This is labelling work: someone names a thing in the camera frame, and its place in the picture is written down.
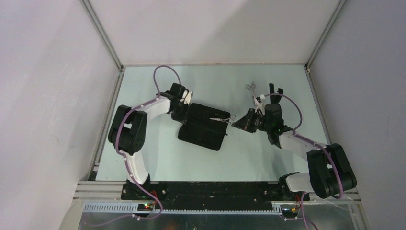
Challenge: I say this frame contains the purple cable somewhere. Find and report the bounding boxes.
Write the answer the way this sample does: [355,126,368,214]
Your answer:
[263,92,345,200]
[114,65,183,191]

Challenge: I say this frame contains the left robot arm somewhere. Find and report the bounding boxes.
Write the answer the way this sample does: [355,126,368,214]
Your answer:
[108,83,235,200]

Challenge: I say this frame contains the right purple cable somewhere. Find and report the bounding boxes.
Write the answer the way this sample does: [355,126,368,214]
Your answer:
[263,92,345,200]

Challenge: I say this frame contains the black zip tool case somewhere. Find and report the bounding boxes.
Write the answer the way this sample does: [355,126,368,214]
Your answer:
[178,103,231,151]

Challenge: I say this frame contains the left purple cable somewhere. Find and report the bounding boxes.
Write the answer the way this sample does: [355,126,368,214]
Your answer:
[114,65,183,191]

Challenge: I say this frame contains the aluminium corner frame post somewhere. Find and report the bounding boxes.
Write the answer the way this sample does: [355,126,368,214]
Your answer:
[305,0,348,69]

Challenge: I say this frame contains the aluminium table rail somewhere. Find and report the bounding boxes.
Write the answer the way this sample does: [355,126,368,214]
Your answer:
[83,66,125,181]
[304,65,333,144]

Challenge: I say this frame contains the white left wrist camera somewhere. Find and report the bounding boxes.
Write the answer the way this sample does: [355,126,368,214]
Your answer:
[180,89,193,104]

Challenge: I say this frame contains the silver thinning scissors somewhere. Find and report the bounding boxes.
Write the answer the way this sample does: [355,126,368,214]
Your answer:
[245,82,259,106]

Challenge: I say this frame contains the aluminium left table rail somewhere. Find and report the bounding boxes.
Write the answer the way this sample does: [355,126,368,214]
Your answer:
[83,66,125,181]

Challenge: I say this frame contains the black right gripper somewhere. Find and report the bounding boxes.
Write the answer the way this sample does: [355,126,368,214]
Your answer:
[233,108,271,133]

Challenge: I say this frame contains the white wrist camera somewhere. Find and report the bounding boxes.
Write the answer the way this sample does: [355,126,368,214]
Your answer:
[180,89,193,104]
[254,94,266,115]

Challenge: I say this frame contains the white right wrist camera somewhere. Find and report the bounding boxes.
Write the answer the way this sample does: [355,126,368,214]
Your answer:
[254,94,266,115]

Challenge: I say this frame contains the silver straight scissors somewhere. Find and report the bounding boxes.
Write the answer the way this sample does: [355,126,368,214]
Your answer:
[209,116,236,124]

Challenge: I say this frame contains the aluminium left corner post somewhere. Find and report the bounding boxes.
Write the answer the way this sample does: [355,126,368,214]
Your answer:
[80,0,123,71]

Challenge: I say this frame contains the aluminium right table rail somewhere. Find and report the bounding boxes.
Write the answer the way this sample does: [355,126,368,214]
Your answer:
[304,65,333,144]

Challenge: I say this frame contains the black tapered comb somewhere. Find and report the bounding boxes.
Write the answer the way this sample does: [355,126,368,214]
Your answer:
[271,88,283,104]

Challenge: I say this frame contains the grey slotted cable duct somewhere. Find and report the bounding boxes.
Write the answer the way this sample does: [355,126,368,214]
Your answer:
[82,202,282,215]

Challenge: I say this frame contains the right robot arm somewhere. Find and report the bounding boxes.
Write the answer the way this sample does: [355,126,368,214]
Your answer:
[232,103,357,200]

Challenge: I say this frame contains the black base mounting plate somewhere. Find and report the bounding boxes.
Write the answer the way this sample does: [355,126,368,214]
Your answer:
[121,181,301,210]

